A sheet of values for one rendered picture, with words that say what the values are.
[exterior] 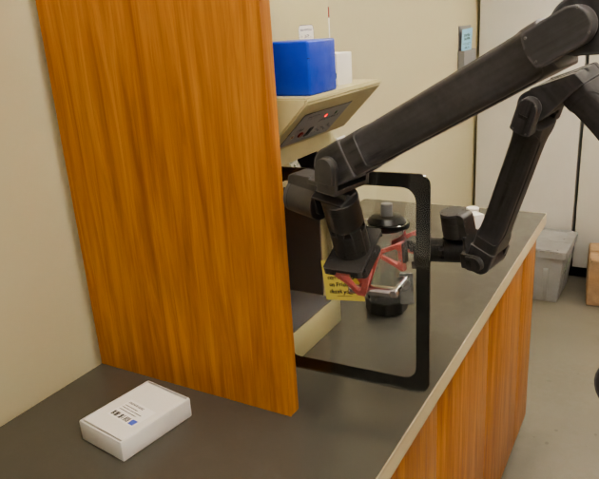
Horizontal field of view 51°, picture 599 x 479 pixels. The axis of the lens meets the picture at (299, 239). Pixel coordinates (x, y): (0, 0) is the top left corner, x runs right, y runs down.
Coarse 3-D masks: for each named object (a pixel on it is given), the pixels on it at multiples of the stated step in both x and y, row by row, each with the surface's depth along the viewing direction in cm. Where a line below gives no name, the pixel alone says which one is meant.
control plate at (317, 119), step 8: (344, 104) 122; (320, 112) 115; (328, 112) 119; (304, 120) 111; (312, 120) 115; (320, 120) 119; (328, 120) 123; (296, 128) 112; (304, 128) 116; (320, 128) 125; (288, 136) 112; (296, 136) 116; (304, 136) 120; (280, 144) 114; (288, 144) 117
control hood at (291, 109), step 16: (352, 80) 131; (368, 80) 129; (288, 96) 109; (304, 96) 108; (320, 96) 109; (336, 96) 114; (352, 96) 122; (368, 96) 132; (288, 112) 107; (304, 112) 108; (352, 112) 133; (288, 128) 109; (336, 128) 136
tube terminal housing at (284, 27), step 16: (272, 0) 113; (288, 0) 118; (304, 0) 123; (320, 0) 128; (272, 16) 114; (288, 16) 118; (304, 16) 124; (320, 16) 129; (272, 32) 114; (288, 32) 119; (320, 32) 130; (304, 144) 129; (320, 144) 135; (288, 160) 124
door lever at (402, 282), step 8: (400, 280) 107; (408, 280) 107; (360, 288) 106; (368, 288) 105; (376, 288) 105; (384, 288) 104; (392, 288) 104; (400, 288) 105; (408, 288) 107; (384, 296) 104; (392, 296) 103
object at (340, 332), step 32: (384, 192) 104; (416, 192) 101; (288, 224) 115; (320, 224) 112; (384, 224) 106; (416, 224) 103; (288, 256) 117; (320, 256) 114; (384, 256) 108; (416, 256) 105; (320, 288) 116; (416, 288) 107; (320, 320) 118; (352, 320) 115; (384, 320) 112; (416, 320) 109; (320, 352) 120; (352, 352) 117; (384, 352) 114; (416, 352) 111; (384, 384) 116; (416, 384) 113
